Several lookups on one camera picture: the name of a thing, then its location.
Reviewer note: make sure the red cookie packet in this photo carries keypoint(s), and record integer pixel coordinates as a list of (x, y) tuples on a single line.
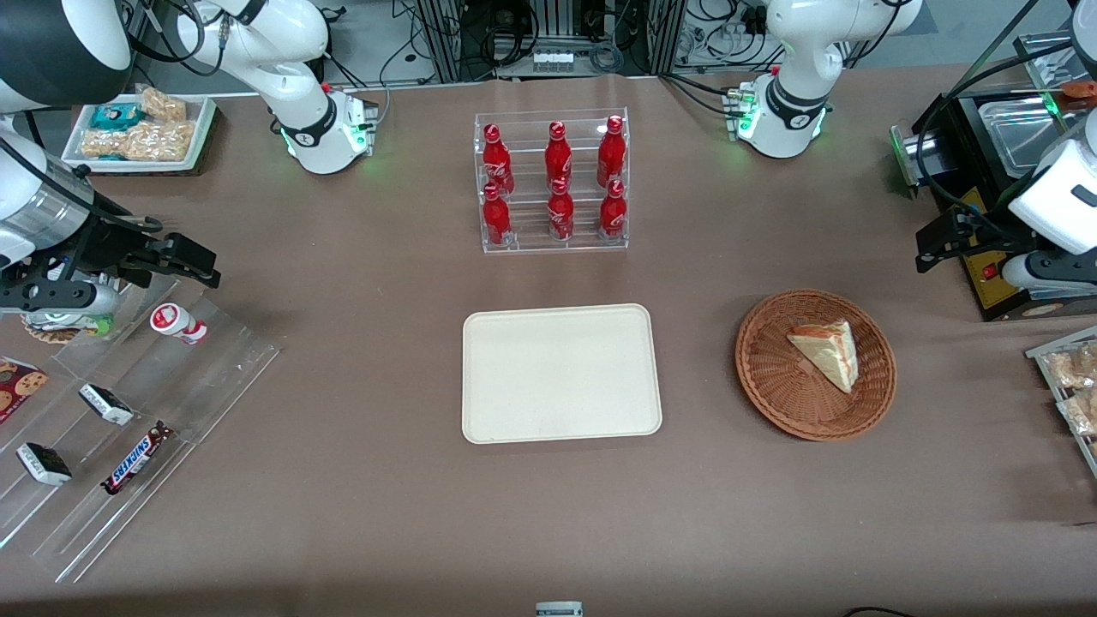
[(17, 387)]

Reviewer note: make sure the white snack tray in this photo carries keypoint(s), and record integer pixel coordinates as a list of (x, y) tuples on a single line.
[(201, 128)]

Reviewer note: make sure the cream rectangular plastic tray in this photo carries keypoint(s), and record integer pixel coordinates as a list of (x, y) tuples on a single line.
[(561, 374)]

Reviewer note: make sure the steel fryer pan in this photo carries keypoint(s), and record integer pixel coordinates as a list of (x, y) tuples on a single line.
[(1024, 137)]

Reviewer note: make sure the red cola bottle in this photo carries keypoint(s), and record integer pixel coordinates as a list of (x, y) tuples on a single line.
[(558, 154), (496, 218), (613, 212), (560, 214), (611, 152), (495, 158)]

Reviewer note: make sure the clear acrylic bottle rack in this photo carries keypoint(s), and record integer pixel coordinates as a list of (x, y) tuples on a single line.
[(591, 244)]

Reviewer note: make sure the small white grey device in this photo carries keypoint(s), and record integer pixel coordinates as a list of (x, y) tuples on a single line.
[(559, 609)]

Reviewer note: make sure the large clear nut snack bag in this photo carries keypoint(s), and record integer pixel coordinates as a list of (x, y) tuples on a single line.
[(146, 141)]

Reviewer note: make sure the small clear nut snack bag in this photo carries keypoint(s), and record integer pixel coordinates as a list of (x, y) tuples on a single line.
[(163, 104)]

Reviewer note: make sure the wrapped pastry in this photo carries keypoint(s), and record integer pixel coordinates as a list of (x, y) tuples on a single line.
[(1076, 368), (1082, 413)]

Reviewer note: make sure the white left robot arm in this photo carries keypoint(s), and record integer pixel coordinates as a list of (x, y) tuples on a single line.
[(797, 51)]

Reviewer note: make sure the small wicker coaster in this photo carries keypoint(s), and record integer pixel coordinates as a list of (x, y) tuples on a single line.
[(51, 330)]

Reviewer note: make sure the white power strip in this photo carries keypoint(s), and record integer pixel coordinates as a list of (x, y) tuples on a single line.
[(554, 61)]

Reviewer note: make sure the grey tray with pastries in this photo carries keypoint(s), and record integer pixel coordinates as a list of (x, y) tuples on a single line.
[(1041, 356)]

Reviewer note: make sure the teal snack packet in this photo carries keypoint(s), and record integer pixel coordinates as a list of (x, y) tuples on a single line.
[(116, 116)]

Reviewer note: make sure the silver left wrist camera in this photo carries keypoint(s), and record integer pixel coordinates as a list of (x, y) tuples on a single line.
[(1050, 274)]

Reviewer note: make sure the triangular sandwich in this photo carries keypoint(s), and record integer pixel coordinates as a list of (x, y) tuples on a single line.
[(830, 353)]

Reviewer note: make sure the white red yogurt bottle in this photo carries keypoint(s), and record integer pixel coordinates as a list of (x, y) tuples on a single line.
[(176, 323)]

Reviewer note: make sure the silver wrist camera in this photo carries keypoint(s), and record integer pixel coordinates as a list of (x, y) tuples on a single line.
[(60, 297), (1050, 274)]

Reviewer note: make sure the brown round wicker basket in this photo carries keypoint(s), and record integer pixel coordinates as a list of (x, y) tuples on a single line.
[(776, 377)]

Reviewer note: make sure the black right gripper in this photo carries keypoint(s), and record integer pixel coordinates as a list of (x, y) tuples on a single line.
[(104, 242)]

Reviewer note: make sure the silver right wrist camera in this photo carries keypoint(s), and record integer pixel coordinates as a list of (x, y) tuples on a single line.
[(60, 297)]

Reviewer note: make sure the black white chocolate bar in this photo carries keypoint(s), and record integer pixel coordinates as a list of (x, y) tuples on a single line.
[(44, 464), (106, 404)]

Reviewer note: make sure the brown snickers bar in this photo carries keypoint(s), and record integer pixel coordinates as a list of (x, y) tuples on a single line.
[(135, 458)]

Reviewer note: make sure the clear acrylic stepped display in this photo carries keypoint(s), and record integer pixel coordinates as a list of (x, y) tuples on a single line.
[(214, 377)]

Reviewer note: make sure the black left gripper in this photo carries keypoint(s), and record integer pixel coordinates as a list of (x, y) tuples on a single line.
[(984, 231)]

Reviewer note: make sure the black yellow fryer appliance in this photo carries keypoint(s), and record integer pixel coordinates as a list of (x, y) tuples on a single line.
[(981, 283)]

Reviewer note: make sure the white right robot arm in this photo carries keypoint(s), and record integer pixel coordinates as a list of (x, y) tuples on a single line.
[(291, 86)]

